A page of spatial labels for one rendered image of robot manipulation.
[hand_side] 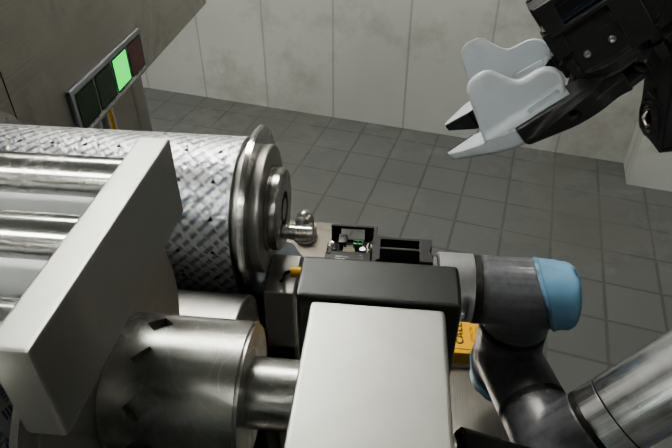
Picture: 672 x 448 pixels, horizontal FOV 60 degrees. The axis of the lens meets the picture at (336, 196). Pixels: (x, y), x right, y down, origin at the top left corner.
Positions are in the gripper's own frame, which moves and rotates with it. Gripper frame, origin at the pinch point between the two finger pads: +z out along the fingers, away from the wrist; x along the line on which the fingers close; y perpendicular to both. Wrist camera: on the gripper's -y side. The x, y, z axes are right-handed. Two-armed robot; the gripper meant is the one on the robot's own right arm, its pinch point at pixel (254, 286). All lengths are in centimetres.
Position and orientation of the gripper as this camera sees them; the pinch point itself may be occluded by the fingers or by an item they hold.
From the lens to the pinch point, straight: 68.6
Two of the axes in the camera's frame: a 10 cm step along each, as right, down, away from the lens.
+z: -9.9, -0.6, 0.9
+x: -1.0, 5.8, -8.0
